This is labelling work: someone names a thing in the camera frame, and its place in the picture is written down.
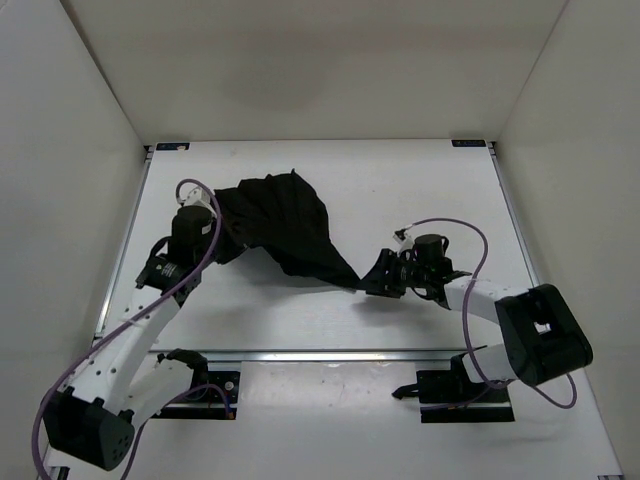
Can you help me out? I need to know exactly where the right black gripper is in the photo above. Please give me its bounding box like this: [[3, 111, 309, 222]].
[[356, 249, 430, 298]]

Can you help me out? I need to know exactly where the black pleated skirt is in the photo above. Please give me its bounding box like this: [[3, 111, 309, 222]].
[[213, 171, 363, 290]]

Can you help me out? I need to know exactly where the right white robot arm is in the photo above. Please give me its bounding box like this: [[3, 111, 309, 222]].
[[361, 234, 594, 403]]

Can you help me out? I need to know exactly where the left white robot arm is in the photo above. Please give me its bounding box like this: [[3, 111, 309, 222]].
[[39, 205, 221, 471]]

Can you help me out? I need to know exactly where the left blue corner label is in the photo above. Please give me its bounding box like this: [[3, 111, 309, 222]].
[[155, 142, 190, 151]]

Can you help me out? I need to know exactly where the blue corner label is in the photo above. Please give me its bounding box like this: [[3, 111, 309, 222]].
[[155, 142, 190, 151], [451, 139, 486, 148]]

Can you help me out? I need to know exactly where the right blue corner label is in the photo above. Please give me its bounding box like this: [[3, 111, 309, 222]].
[[451, 139, 486, 148]]

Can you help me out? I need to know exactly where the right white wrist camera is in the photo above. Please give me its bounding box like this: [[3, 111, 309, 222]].
[[393, 226, 414, 255]]

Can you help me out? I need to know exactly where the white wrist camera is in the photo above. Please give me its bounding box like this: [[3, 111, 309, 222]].
[[177, 186, 213, 211], [393, 226, 414, 255]]

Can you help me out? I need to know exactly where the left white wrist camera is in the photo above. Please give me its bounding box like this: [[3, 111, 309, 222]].
[[177, 186, 213, 211]]

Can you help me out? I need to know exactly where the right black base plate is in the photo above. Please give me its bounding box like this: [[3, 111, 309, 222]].
[[416, 370, 515, 424]]

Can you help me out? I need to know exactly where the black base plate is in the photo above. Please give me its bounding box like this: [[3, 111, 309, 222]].
[[416, 370, 515, 424], [153, 364, 241, 421]]

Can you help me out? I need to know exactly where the aluminium front rail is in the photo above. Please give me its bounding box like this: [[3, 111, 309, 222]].
[[149, 349, 471, 364]]

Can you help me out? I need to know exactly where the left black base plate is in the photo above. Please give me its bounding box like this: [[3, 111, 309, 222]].
[[153, 364, 241, 421]]

